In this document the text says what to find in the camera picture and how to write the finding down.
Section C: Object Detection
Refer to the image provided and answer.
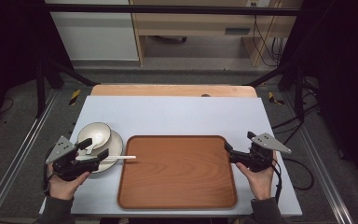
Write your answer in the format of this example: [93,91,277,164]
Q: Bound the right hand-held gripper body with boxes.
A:
[244,133,293,173]

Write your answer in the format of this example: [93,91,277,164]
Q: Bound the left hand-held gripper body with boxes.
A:
[45,134,100,182]

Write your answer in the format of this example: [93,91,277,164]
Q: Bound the white chopsticks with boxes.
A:
[75,154,137,162]

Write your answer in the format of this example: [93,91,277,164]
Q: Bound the brown wooden tray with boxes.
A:
[117,134,239,210]

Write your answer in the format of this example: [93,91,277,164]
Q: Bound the person's right hand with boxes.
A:
[235,151,278,202]

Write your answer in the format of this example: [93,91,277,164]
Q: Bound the person's left hand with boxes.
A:
[47,163,91,202]

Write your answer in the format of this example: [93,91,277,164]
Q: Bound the white ceramic spoon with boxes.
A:
[85,133,107,156]

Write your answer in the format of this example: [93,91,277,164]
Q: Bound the cream bowl with dark rim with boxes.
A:
[76,121,112,152]

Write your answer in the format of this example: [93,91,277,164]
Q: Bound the cream plate with dark rim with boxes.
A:
[87,129,125,175]

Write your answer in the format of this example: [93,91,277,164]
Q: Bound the yellow black hazard tape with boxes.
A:
[68,89,83,106]
[268,91,286,106]

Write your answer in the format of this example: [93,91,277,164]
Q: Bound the pale blue table mat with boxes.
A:
[39,95,303,217]

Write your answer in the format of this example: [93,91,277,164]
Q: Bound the black metal stand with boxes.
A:
[34,57,98,119]
[245,60,306,123]

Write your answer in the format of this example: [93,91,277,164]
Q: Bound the light wooden table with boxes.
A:
[90,84,258,98]

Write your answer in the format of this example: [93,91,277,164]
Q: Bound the grey desk label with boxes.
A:
[224,27,252,35]

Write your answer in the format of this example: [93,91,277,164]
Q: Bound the black curtain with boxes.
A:
[0,0,73,139]
[279,0,358,200]

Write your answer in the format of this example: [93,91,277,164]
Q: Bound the white cabinet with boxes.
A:
[45,0,140,62]

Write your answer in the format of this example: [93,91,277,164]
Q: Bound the light wooden desk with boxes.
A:
[129,0,304,68]

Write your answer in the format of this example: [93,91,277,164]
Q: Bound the silver metal floor rail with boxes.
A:
[281,92,355,224]
[0,89,59,224]

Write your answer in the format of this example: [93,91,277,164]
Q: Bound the black floor cables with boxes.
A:
[270,104,321,146]

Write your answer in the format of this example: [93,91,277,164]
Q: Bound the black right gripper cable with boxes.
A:
[270,157,315,204]

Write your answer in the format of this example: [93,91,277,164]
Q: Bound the thin black floor cable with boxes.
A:
[0,96,15,115]

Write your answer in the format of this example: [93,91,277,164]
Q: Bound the black hanging cables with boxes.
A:
[252,14,286,67]

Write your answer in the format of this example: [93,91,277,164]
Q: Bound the yellow cable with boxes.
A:
[255,6,282,67]

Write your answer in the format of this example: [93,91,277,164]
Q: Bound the white wall socket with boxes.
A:
[245,0,272,8]

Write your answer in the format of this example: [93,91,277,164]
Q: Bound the black horizontal frame bar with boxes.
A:
[45,4,302,17]

